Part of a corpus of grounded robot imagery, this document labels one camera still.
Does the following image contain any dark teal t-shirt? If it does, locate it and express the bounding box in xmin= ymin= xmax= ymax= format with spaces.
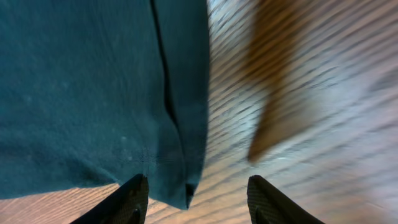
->
xmin=1 ymin=0 xmax=210 ymax=210

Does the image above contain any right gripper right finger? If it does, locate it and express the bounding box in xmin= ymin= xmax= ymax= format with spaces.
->
xmin=247 ymin=175 xmax=324 ymax=224

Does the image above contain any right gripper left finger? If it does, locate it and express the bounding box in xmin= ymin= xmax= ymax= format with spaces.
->
xmin=71 ymin=174 xmax=149 ymax=224

